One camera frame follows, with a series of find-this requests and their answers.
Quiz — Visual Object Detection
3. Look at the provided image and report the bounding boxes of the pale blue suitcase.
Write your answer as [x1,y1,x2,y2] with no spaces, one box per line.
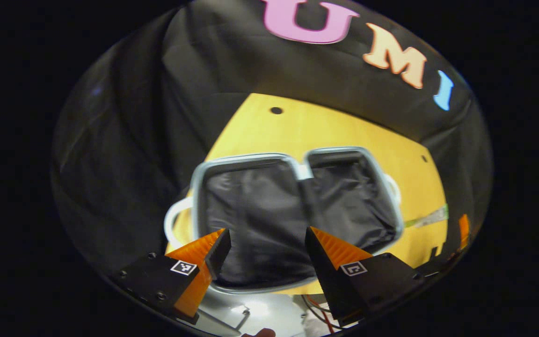
[163,147,406,295]

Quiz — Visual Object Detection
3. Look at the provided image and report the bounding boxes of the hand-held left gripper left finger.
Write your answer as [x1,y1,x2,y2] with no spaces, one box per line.
[113,228,232,324]

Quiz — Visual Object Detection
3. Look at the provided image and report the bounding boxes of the frosted green cosmetic tube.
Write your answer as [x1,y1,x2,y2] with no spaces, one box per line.
[404,204,450,230]

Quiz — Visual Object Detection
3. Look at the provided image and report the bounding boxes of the red cable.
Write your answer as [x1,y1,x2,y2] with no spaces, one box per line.
[302,295,340,334]

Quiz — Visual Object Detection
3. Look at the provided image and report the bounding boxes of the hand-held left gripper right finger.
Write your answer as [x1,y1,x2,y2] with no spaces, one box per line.
[305,227,427,328]

